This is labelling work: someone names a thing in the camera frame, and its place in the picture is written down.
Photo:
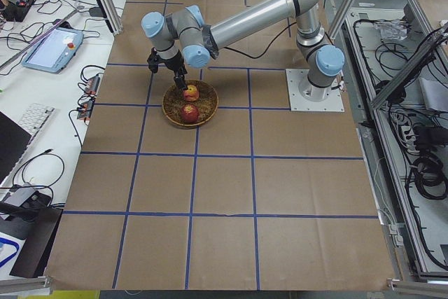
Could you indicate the black box on desk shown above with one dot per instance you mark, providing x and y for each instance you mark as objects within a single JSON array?
[{"x": 33, "y": 257}]

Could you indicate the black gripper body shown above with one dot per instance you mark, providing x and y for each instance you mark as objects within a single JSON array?
[{"x": 174, "y": 64}]

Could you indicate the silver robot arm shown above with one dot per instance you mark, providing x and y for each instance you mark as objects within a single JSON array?
[{"x": 182, "y": 40}]

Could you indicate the woven wicker basket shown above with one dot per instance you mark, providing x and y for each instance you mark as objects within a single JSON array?
[{"x": 206, "y": 104}]

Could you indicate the red yellow apple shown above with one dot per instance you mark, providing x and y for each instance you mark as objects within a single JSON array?
[{"x": 191, "y": 93}]

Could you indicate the white keyboard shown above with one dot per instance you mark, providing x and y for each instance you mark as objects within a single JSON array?
[{"x": 34, "y": 119}]

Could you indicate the black laptop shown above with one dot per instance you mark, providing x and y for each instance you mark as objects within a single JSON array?
[{"x": 14, "y": 143}]

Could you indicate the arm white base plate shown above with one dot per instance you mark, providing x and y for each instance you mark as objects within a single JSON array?
[{"x": 315, "y": 103}]

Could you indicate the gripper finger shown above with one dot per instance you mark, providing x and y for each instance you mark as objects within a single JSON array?
[{"x": 180, "y": 81}]

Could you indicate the dark red apple in basket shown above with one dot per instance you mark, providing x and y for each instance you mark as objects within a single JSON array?
[{"x": 189, "y": 114}]

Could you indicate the blue teach pendant tablet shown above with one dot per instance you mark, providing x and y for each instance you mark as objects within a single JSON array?
[{"x": 54, "y": 52}]

